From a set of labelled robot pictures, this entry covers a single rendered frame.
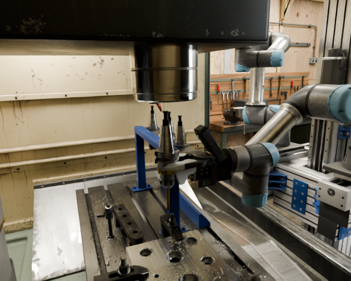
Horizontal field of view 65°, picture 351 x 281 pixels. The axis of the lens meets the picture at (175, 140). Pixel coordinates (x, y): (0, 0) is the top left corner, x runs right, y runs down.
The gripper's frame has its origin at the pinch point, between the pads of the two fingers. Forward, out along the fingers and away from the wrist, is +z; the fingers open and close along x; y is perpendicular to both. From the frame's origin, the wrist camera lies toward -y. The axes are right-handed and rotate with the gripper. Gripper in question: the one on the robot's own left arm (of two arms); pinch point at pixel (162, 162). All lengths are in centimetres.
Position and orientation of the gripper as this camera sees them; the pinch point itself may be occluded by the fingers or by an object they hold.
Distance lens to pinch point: 71.2
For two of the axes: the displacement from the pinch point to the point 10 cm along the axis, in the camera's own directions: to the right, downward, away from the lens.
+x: -3.8, -2.2, 9.0
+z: -9.3, 1.0, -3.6
